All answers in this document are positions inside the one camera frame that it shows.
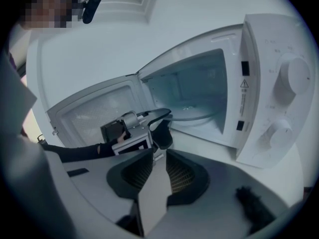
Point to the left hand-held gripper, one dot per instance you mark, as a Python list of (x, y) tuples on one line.
[(135, 138)]

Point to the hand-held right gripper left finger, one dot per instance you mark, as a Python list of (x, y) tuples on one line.
[(129, 173)]

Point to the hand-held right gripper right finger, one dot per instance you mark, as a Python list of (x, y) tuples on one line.
[(185, 175)]

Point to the clear glass turntable plate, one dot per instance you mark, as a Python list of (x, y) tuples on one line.
[(194, 114)]

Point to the white microwave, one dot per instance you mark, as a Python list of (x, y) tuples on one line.
[(249, 96)]

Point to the person's left hand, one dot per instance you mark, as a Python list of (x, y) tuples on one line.
[(121, 138)]

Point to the white framed ceiling panel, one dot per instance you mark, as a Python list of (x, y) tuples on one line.
[(129, 1)]

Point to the person's grey clothing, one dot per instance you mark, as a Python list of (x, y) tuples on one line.
[(17, 113)]

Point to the black head-mounted camera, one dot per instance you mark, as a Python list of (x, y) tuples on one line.
[(91, 6)]

